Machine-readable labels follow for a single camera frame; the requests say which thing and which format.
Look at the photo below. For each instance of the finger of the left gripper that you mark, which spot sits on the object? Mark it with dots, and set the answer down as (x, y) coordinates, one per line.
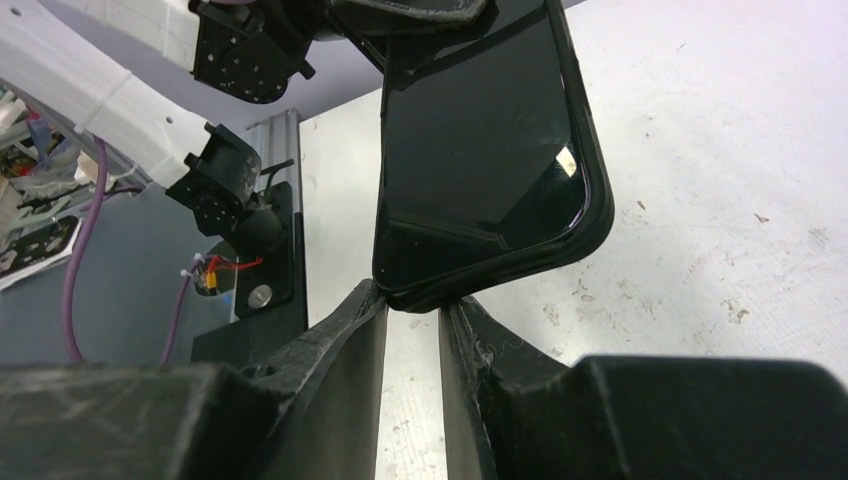
(387, 17)

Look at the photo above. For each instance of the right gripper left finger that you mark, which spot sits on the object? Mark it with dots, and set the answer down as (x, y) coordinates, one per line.
(310, 410)

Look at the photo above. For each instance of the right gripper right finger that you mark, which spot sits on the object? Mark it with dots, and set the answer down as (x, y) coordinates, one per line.
(514, 412)

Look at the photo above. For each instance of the black phone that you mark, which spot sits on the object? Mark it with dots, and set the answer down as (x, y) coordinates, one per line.
(491, 165)

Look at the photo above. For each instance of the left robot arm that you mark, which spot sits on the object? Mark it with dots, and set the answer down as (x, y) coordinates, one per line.
(246, 49)

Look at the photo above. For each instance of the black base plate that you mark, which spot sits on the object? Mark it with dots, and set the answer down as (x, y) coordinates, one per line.
(259, 235)

